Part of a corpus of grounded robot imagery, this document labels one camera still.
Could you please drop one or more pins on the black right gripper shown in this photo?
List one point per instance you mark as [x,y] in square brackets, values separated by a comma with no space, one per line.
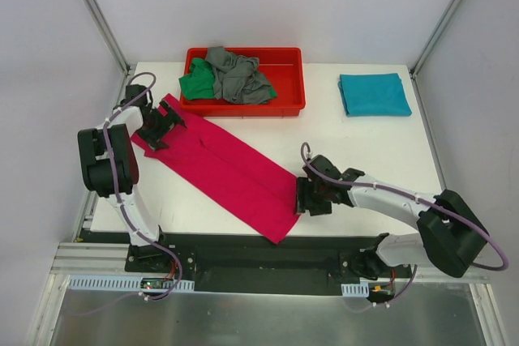
[305,196]

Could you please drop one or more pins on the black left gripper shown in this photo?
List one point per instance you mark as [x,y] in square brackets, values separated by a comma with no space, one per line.
[163,125]

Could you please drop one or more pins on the magenta t shirt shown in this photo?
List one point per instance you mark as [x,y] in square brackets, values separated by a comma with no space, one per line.
[233,174]

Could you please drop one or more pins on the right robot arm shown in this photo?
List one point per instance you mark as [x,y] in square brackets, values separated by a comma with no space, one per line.
[447,233]

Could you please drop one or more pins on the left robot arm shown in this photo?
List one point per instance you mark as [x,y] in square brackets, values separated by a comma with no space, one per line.
[110,169]

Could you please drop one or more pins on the green t shirt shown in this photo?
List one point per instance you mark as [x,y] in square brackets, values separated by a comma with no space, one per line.
[197,84]

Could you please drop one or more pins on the grey t shirt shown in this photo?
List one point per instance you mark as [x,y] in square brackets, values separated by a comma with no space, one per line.
[237,78]

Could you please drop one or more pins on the folded teal t shirt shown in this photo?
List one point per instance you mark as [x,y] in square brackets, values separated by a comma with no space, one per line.
[380,95]

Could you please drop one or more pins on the red plastic bin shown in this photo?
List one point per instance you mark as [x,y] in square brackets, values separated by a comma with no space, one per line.
[282,67]

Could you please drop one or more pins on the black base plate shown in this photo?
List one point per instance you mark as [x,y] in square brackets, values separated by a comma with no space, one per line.
[313,266]

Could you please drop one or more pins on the right white cable duct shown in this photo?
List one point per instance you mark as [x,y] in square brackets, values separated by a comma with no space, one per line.
[355,290]

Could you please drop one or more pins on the white cable duct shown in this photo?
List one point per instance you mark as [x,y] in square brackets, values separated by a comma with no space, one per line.
[355,290]
[129,284]

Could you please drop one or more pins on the aluminium front rail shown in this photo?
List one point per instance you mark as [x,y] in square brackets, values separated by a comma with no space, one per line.
[90,259]

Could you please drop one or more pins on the left aluminium frame post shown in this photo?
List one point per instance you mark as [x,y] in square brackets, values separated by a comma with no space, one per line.
[107,35]

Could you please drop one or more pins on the aluminium frame post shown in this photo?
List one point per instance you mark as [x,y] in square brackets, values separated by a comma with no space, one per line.
[107,35]
[438,31]

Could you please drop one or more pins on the left white cable duct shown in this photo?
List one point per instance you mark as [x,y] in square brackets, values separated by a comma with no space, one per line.
[129,284]

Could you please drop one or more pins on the right aluminium frame post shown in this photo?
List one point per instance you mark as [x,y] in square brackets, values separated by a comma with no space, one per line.
[438,31]

